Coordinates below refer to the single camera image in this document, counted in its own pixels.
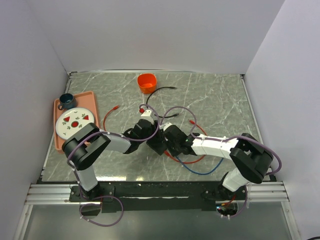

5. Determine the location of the black network switch box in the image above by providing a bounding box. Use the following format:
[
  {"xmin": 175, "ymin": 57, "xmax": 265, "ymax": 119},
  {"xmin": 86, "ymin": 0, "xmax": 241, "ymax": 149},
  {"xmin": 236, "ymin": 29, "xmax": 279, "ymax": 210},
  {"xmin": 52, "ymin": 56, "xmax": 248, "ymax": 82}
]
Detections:
[{"xmin": 146, "ymin": 139, "xmax": 167, "ymax": 156}]

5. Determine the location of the red ethernet cable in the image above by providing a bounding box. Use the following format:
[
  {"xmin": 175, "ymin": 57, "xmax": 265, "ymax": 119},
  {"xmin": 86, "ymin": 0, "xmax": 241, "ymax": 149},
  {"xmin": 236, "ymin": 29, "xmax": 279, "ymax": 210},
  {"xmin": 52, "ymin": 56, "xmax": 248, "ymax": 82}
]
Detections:
[{"xmin": 102, "ymin": 105, "xmax": 208, "ymax": 165}]

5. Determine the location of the blue ethernet cable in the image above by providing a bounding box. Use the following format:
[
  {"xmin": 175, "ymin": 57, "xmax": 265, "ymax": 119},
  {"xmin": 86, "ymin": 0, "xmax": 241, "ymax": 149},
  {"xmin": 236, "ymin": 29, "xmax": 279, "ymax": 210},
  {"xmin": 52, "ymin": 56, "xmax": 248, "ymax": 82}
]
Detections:
[{"xmin": 174, "ymin": 155, "xmax": 225, "ymax": 175}]

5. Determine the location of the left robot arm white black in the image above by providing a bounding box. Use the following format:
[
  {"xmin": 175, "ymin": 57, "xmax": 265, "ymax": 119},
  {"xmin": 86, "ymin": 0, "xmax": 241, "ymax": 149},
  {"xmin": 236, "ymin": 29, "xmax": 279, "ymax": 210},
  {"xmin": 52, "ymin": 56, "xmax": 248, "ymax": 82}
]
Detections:
[{"xmin": 62, "ymin": 119, "xmax": 160, "ymax": 201}]

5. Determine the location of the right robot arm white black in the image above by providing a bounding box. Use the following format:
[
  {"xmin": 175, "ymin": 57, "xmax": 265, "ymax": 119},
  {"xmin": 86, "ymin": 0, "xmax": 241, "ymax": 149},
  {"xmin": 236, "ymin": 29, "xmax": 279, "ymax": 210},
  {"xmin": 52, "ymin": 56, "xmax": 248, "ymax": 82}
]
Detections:
[{"xmin": 162, "ymin": 123, "xmax": 273, "ymax": 200}]

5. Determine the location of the orange plastic cup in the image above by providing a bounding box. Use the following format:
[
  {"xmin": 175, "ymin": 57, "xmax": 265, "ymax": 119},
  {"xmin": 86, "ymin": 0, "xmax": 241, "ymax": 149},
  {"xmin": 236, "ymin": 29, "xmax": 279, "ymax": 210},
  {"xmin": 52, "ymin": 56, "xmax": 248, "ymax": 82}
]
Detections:
[{"xmin": 137, "ymin": 73, "xmax": 157, "ymax": 94}]

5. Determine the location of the pink plastic tray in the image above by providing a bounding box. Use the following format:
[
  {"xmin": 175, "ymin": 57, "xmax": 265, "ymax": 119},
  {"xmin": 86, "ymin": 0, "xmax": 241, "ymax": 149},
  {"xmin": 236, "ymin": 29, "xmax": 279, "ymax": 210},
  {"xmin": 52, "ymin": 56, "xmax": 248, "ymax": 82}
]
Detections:
[{"xmin": 53, "ymin": 91, "xmax": 100, "ymax": 154}]

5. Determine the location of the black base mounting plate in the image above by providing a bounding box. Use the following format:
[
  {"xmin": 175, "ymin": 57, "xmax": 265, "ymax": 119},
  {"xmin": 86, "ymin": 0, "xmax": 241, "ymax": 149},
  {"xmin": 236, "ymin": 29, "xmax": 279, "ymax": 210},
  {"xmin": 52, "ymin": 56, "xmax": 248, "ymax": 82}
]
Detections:
[{"xmin": 69, "ymin": 181, "xmax": 246, "ymax": 213}]

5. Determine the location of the white plate watermelon pattern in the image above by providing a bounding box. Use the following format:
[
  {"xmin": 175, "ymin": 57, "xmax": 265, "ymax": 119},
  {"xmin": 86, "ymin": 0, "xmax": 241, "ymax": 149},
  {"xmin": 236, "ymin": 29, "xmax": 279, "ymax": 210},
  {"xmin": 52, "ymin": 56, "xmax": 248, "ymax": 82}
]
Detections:
[{"xmin": 55, "ymin": 107, "xmax": 95, "ymax": 140}]

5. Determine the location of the dark blue mug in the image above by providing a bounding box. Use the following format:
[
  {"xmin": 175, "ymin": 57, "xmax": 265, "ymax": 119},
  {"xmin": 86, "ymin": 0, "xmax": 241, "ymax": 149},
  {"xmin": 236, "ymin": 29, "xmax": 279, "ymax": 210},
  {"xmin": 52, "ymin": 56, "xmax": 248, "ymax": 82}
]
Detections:
[{"xmin": 57, "ymin": 93, "xmax": 75, "ymax": 110}]

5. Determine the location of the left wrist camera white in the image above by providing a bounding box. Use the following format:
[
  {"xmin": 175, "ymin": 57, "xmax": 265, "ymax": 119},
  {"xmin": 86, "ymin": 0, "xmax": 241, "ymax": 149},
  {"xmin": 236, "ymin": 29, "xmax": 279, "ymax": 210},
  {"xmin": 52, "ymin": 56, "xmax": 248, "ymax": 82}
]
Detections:
[{"xmin": 140, "ymin": 109, "xmax": 154, "ymax": 124}]

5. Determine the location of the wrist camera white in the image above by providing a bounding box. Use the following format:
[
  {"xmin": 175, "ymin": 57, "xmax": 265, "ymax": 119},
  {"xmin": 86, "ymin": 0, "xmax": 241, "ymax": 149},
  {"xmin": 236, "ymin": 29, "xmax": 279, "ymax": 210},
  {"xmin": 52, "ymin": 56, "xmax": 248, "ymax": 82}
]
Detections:
[
  {"xmin": 140, "ymin": 109, "xmax": 154, "ymax": 124},
  {"xmin": 159, "ymin": 122, "xmax": 172, "ymax": 131}
]

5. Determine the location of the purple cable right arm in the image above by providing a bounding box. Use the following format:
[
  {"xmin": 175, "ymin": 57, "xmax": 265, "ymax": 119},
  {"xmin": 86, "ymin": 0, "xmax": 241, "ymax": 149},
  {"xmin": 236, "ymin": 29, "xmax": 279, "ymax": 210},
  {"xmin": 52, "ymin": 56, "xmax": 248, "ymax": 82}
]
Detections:
[{"xmin": 158, "ymin": 106, "xmax": 283, "ymax": 218}]

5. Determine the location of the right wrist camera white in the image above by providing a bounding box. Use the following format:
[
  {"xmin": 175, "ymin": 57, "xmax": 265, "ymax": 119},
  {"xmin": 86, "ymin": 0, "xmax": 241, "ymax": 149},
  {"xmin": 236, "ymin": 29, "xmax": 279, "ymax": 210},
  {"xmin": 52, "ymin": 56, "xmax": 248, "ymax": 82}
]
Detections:
[{"xmin": 159, "ymin": 122, "xmax": 172, "ymax": 131}]

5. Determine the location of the black cable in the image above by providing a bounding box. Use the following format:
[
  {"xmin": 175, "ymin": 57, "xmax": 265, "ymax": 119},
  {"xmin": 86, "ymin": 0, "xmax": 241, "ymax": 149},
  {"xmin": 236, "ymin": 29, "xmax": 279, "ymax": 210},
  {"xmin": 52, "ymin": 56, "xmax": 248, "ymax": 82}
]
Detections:
[{"xmin": 146, "ymin": 86, "xmax": 180, "ymax": 119}]

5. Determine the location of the aluminium frame rail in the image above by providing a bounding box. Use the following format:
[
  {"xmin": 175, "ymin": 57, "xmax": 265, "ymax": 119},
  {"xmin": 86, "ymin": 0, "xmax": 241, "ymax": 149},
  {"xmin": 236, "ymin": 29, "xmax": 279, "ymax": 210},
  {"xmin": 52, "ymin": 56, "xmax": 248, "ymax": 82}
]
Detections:
[{"xmin": 24, "ymin": 182, "xmax": 289, "ymax": 205}]

